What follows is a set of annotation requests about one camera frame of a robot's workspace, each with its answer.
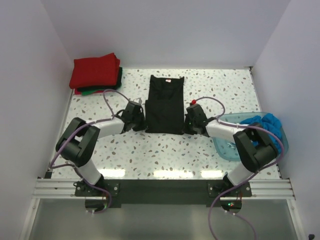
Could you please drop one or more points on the dark folded t shirt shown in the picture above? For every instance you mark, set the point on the dark folded t shirt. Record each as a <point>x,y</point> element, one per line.
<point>100,88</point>

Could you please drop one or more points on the blue crumpled t shirt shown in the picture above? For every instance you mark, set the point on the blue crumpled t shirt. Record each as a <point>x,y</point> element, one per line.
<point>267,121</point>

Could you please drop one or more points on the black t shirt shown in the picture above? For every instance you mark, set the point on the black t shirt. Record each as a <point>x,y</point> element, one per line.
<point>164,107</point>

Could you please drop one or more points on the red folded t shirt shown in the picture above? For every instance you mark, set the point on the red folded t shirt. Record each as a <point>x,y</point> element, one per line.
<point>95,71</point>

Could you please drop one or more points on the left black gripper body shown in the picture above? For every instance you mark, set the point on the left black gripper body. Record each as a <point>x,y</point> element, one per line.
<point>139,123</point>

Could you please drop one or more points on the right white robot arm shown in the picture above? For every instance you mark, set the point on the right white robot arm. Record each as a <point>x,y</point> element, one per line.
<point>254,145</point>

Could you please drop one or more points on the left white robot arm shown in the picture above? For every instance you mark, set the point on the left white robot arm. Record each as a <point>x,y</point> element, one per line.
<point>79,139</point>

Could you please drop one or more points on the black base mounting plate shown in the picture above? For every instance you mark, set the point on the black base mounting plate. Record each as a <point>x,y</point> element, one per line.
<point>152,191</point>

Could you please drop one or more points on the green folded t shirt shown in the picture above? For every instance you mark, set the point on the green folded t shirt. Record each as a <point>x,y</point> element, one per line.
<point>87,92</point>

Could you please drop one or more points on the aluminium rail frame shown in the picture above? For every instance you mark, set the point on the aluminium rail frame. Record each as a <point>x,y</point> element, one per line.
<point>267,185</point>

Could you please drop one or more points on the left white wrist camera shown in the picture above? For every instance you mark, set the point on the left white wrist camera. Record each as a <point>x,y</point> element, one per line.
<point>137,100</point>

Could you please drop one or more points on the clear blue plastic basin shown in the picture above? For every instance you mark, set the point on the clear blue plastic basin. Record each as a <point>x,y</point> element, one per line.
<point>226,149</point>

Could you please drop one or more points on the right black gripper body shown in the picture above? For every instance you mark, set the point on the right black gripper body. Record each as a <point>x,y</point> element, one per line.
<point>189,128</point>

